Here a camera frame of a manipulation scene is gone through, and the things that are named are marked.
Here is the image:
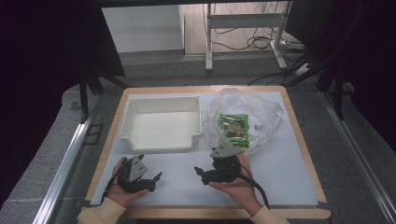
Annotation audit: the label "white table mat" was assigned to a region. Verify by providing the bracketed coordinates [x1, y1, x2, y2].
[89, 91, 319, 208]

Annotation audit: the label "clear plastic bag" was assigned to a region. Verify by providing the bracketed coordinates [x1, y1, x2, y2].
[201, 87, 285, 157]

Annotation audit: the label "dark curtain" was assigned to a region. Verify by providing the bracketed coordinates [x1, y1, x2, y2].
[0, 0, 126, 209]
[284, 0, 396, 153]

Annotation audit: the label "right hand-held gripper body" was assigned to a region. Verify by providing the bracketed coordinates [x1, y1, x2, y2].
[209, 141, 246, 185]

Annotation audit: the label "wooden table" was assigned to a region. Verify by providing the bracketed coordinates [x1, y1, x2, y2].
[80, 85, 332, 220]

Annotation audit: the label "white power strip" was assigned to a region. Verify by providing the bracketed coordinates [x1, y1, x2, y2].
[293, 62, 313, 77]

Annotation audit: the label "white metal desk frame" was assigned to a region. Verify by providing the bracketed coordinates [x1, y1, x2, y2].
[204, 1, 294, 73]

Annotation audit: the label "aluminium rail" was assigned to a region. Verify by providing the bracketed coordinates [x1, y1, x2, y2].
[319, 90, 396, 224]
[32, 92, 102, 224]

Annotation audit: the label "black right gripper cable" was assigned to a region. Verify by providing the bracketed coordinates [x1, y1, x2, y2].
[235, 161, 272, 210]

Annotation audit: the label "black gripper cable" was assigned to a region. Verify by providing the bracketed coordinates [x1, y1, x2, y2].
[235, 161, 272, 210]
[100, 173, 121, 203]

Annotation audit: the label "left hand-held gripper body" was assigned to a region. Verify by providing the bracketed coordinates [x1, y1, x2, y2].
[118, 155, 156, 193]

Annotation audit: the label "green snack packet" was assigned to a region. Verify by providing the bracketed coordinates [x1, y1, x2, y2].
[217, 113, 251, 148]

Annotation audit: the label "person's right hand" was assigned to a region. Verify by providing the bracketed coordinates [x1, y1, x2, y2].
[207, 153, 264, 217]

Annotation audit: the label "black floor cables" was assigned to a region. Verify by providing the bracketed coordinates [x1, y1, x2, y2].
[202, 2, 312, 87]

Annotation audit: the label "black tripod stand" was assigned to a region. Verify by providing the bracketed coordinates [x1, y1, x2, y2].
[285, 46, 356, 121]
[78, 67, 129, 123]

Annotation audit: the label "person's left hand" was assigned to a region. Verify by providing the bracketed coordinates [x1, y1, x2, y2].
[106, 156, 150, 208]

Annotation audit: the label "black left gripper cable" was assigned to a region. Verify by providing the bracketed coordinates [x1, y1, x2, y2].
[100, 173, 121, 203]

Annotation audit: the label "white plastic bin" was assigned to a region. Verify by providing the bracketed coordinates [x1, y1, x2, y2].
[119, 95, 203, 154]

